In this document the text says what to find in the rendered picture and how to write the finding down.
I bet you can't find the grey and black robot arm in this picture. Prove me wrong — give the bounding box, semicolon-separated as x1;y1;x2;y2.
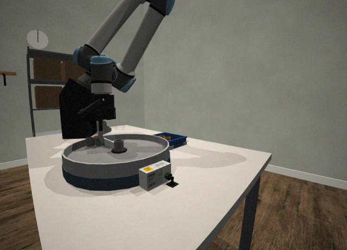
73;0;175;94

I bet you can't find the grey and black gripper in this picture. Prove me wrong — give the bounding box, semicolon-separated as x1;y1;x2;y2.
94;94;116;142

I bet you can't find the grey metal ring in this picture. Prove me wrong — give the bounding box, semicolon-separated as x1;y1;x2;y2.
114;139;124;151
86;137;95;146
95;137;105;146

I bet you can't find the blue open crate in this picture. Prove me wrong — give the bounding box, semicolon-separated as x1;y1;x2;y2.
153;132;187;150

